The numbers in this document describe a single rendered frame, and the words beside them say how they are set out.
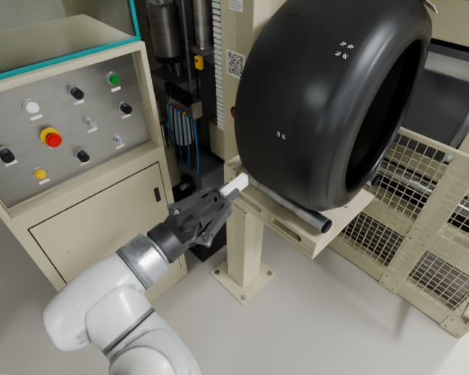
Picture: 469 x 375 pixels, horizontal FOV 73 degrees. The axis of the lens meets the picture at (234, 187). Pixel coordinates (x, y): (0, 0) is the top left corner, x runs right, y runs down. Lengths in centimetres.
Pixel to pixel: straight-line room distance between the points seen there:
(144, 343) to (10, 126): 70
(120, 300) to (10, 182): 64
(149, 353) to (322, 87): 53
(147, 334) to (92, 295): 11
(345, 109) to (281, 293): 134
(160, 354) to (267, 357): 119
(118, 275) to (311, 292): 141
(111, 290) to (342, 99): 52
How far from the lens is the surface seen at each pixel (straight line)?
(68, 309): 58
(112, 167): 117
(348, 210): 114
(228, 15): 98
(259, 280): 184
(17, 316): 208
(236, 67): 100
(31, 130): 106
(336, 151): 67
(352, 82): 65
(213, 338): 172
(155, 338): 56
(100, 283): 57
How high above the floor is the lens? 160
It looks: 44 degrees down
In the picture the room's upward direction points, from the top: straight up
